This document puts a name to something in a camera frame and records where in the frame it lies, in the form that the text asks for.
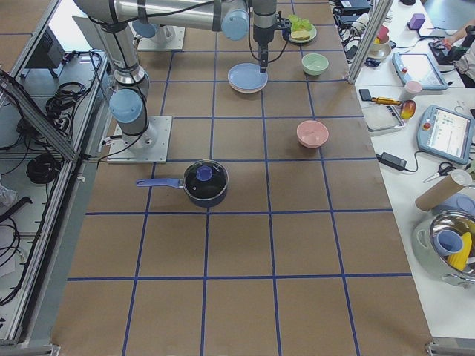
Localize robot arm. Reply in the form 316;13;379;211
132;20;176;45
76;0;289;87

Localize pink plate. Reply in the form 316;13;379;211
229;83;265;94

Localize red yellow mango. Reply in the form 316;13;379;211
400;100;416;120

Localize black power adapter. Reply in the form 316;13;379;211
376;152;407;171

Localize green plate with sandwich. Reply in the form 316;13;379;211
289;24;317;44

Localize bread slice on plate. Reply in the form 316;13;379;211
291;30;311;41

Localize scissors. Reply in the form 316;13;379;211
423;161;456;183

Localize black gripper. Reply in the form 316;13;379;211
253;14;277;73

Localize dark blue saucepan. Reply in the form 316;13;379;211
136;159;229;208

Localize green lettuce leaf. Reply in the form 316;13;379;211
288;14;312;32

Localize steel bowl with toys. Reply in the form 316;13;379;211
411;211;474;288

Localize green bowl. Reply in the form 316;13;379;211
301;53;329;76

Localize aluminium frame post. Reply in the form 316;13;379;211
347;0;393;85

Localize teach pendant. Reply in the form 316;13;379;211
416;105;474;165
392;53;448;90

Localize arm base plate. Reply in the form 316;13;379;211
136;26;186;52
107;116;172;164

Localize right teach pendant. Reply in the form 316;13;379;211
416;105;474;165

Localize orange handled tool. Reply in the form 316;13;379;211
371;96;402;106

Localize left teach pendant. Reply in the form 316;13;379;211
392;53;448;90

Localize blue plate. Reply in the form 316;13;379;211
228;63;268;90

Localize cardboard tube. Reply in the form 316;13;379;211
415;169;473;211

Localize pink cup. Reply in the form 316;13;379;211
399;80;423;102

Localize white bowl with fruit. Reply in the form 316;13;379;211
368;35;392;59

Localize silver kitchen scale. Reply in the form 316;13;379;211
362;105;405;135

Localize pink bowl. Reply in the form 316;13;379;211
296;120;330;148

